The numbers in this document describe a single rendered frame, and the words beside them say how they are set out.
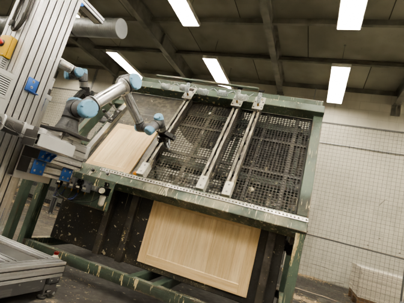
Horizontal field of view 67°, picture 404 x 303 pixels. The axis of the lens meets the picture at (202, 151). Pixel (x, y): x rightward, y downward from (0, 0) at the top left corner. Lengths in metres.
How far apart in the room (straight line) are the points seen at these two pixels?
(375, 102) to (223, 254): 6.09
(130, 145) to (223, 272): 1.33
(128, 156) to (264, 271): 1.43
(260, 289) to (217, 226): 0.53
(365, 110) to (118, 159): 6.12
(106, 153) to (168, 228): 0.87
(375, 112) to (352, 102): 0.52
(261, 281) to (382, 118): 5.92
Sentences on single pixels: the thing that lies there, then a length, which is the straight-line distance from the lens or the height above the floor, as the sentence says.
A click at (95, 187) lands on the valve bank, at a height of 0.73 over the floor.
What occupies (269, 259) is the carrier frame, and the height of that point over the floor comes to 0.56.
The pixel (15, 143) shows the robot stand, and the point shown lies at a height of 0.87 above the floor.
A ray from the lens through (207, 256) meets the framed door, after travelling 2.46.
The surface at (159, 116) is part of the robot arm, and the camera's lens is 2.44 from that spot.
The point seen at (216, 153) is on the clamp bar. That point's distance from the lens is 2.51.
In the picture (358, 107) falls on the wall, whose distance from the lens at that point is 7.77.
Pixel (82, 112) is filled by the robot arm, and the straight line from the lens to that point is 2.04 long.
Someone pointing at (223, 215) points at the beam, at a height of 0.77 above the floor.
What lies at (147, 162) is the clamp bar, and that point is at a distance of 2.57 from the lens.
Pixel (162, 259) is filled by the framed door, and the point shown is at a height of 0.32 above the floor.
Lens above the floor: 0.78
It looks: 10 degrees up
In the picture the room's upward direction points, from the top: 15 degrees clockwise
